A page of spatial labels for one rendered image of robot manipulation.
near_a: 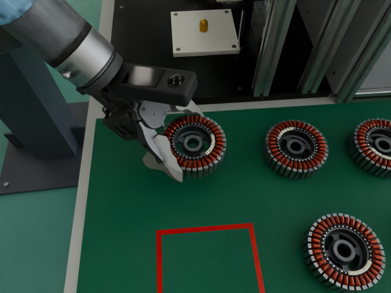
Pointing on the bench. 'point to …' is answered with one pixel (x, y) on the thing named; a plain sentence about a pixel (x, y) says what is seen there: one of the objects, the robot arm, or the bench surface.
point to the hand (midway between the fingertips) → (195, 146)
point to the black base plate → (159, 40)
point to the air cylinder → (259, 19)
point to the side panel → (371, 68)
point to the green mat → (227, 208)
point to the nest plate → (213, 38)
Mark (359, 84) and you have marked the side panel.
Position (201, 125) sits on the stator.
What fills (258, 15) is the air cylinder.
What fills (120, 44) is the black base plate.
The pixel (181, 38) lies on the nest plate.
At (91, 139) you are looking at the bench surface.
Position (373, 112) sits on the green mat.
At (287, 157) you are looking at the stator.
